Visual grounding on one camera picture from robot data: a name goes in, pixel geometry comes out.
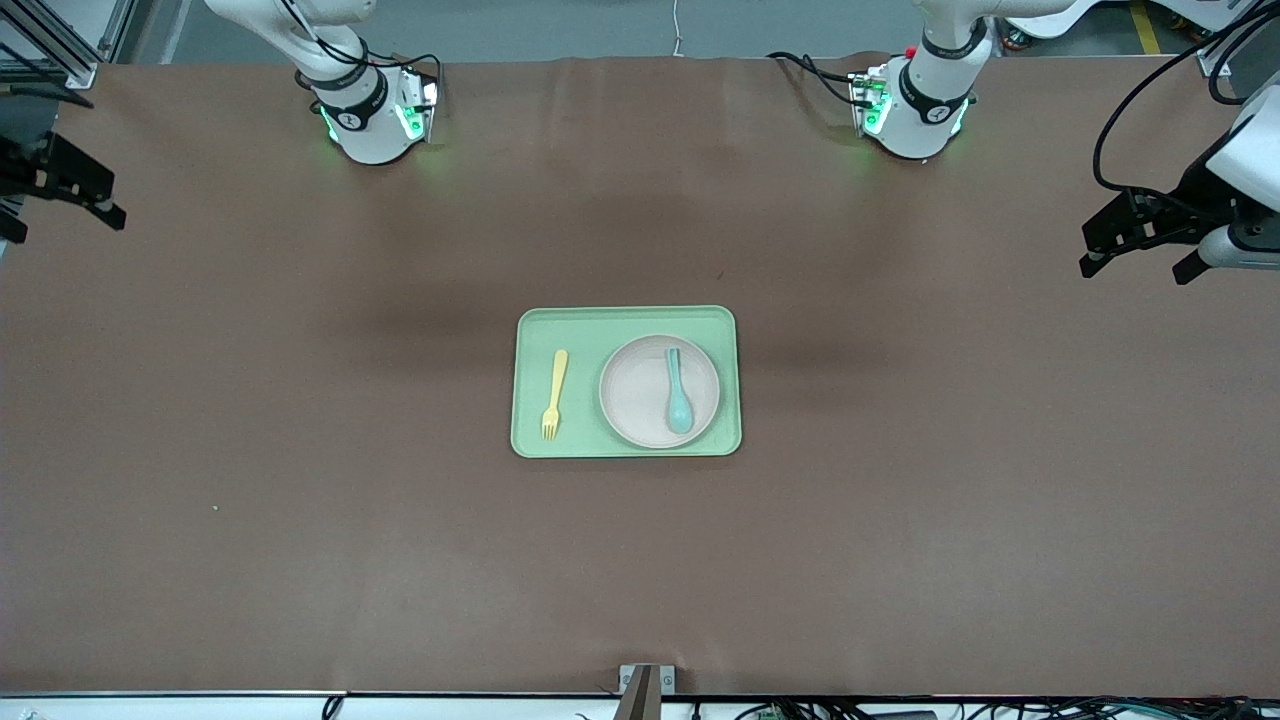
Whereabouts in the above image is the yellow plastic fork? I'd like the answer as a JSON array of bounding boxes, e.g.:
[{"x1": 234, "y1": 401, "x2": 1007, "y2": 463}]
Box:
[{"x1": 541, "y1": 349, "x2": 570, "y2": 442}]

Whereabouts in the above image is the tangled black cable bundle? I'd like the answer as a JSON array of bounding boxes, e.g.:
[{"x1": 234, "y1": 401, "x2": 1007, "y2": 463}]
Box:
[{"x1": 690, "y1": 697, "x2": 1280, "y2": 720}]

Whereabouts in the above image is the aluminium frame profile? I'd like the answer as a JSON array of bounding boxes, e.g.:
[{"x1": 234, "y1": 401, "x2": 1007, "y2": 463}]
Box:
[{"x1": 0, "y1": 0, "x2": 137, "y2": 91}]

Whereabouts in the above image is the black base cable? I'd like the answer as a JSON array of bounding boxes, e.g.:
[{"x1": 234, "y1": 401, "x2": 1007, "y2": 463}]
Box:
[
  {"x1": 765, "y1": 50, "x2": 869, "y2": 109},
  {"x1": 385, "y1": 53, "x2": 444, "y2": 103}
]

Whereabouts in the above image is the black right base cable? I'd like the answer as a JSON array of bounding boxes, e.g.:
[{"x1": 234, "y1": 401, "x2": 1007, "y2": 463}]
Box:
[{"x1": 385, "y1": 53, "x2": 444, "y2": 103}]

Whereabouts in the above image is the round beige plate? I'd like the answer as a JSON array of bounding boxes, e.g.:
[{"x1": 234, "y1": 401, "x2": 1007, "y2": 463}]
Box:
[{"x1": 598, "y1": 334, "x2": 722, "y2": 450}]

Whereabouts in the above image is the black left base cable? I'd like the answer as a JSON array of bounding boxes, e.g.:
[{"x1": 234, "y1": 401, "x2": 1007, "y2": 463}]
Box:
[{"x1": 765, "y1": 50, "x2": 869, "y2": 109}]

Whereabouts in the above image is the teal plastic spoon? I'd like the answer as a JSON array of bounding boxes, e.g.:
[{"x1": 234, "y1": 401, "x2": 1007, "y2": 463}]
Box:
[{"x1": 665, "y1": 347, "x2": 695, "y2": 435}]

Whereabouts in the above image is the light green rectangular tray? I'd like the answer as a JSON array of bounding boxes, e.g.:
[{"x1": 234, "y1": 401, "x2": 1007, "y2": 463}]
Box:
[{"x1": 510, "y1": 305, "x2": 743, "y2": 459}]

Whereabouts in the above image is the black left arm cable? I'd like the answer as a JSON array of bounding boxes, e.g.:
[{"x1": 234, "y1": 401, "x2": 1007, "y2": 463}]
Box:
[{"x1": 1092, "y1": 8, "x2": 1280, "y2": 203}]

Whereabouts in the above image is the metal table edge bracket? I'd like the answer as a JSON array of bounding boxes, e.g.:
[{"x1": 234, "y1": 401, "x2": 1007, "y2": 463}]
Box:
[{"x1": 618, "y1": 664, "x2": 676, "y2": 720}]

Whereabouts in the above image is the brown table cover cloth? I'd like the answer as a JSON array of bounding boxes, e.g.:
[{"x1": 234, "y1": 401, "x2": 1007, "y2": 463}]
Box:
[{"x1": 0, "y1": 55, "x2": 1280, "y2": 698}]

